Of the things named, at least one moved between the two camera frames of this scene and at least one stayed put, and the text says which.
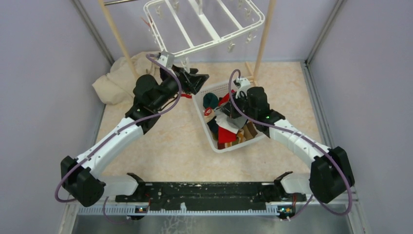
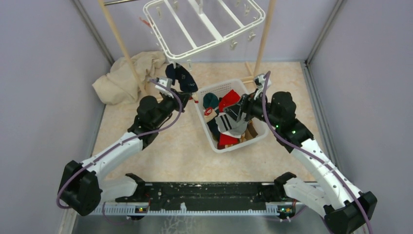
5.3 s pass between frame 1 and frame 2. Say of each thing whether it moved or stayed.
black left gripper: moved
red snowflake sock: stayed
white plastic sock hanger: stayed
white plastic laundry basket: stayed
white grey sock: moved
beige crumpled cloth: stayed
